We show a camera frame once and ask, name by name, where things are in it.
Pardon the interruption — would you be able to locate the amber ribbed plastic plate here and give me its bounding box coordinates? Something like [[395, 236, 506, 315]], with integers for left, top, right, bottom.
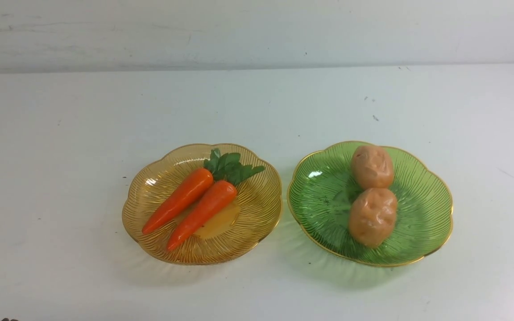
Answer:
[[122, 144, 283, 265]]

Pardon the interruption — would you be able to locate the toy potato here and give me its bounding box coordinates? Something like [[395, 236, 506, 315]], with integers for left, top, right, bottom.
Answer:
[[348, 188, 398, 249], [351, 145, 394, 189]]

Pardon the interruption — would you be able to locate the green ribbed plastic plate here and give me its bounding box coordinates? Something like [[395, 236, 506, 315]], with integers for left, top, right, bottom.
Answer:
[[287, 141, 454, 268]]

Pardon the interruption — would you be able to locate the toy carrot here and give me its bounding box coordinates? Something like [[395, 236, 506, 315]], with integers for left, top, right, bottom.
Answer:
[[141, 148, 241, 235], [166, 163, 265, 252]]

